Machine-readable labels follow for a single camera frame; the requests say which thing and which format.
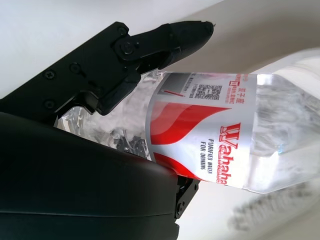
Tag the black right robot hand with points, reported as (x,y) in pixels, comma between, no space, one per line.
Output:
(75,187)

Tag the clear plastic water bottle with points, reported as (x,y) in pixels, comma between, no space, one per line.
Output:
(200,120)

